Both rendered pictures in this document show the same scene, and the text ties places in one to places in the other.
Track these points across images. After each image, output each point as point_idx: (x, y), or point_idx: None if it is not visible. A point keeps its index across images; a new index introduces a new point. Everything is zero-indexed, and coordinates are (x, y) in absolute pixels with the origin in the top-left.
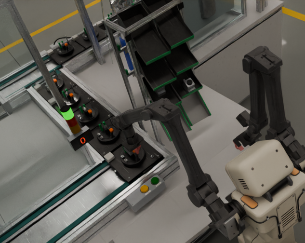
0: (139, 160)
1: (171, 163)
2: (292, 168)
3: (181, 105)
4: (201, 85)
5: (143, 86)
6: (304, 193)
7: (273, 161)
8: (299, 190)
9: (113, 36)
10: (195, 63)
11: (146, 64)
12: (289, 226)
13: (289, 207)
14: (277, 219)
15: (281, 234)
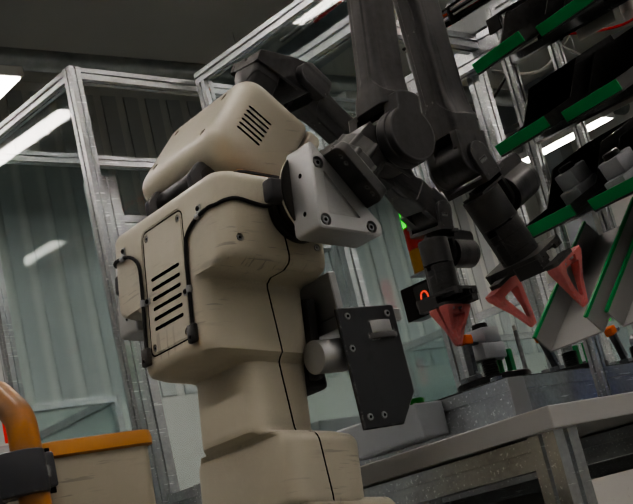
0: (471, 381)
1: (489, 393)
2: (206, 136)
3: None
4: None
5: (539, 168)
6: (204, 227)
7: (202, 119)
8: (190, 206)
9: (559, 59)
10: (607, 84)
11: (476, 71)
12: (170, 344)
13: (170, 256)
14: (139, 276)
15: (145, 348)
